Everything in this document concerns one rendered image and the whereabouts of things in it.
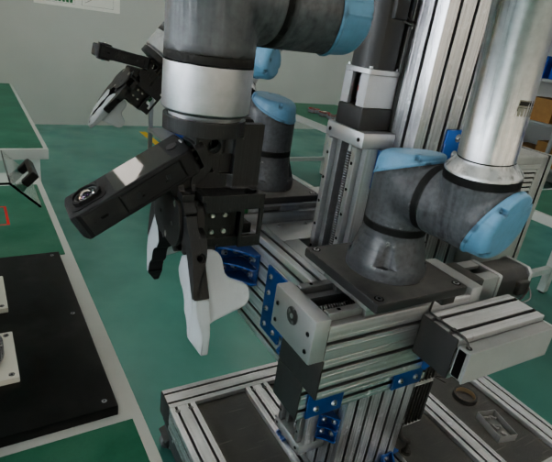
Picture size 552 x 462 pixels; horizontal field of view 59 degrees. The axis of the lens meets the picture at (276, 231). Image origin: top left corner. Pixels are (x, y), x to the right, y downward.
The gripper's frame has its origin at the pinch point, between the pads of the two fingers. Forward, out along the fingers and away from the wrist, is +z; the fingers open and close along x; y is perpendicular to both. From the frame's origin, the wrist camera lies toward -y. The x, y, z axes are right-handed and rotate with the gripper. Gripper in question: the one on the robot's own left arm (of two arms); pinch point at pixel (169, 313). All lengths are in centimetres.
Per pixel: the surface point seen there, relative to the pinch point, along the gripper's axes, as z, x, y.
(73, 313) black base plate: 38, 61, -1
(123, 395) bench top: 40, 34, 4
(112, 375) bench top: 40, 40, 3
